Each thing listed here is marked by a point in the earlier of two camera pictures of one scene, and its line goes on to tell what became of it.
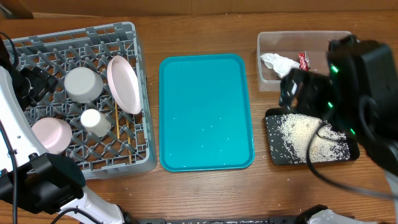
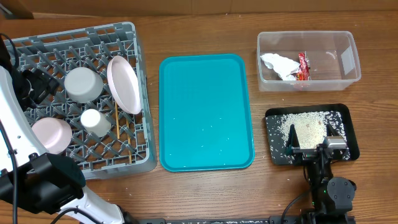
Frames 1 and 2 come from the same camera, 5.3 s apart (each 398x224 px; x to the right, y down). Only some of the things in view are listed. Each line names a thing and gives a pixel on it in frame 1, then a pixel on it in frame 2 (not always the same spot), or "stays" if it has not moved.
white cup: x=96 y=124 stays
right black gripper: x=316 y=90 → x=307 y=154
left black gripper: x=42 y=81 stays
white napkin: x=282 y=66 stays
